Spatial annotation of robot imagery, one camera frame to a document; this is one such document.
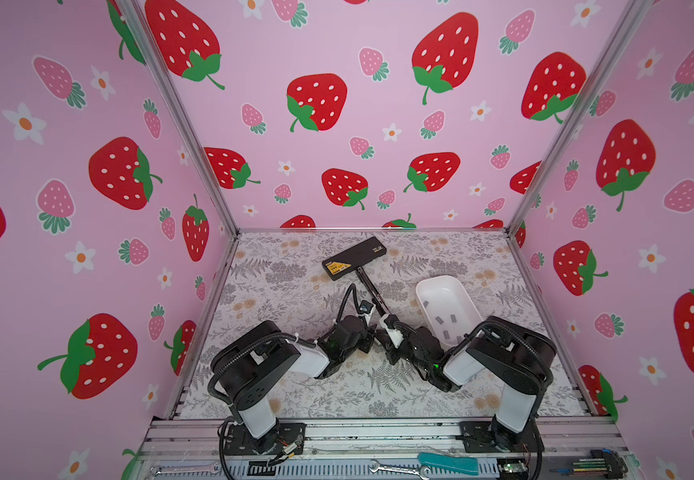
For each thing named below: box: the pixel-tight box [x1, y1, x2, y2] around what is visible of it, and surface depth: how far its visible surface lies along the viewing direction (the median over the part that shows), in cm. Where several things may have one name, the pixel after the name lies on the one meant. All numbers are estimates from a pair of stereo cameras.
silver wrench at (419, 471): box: [369, 459, 429, 480], surface depth 71 cm
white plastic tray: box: [416, 275, 483, 348], surface depth 100 cm
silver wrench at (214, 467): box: [150, 462, 221, 476], surface depth 72 cm
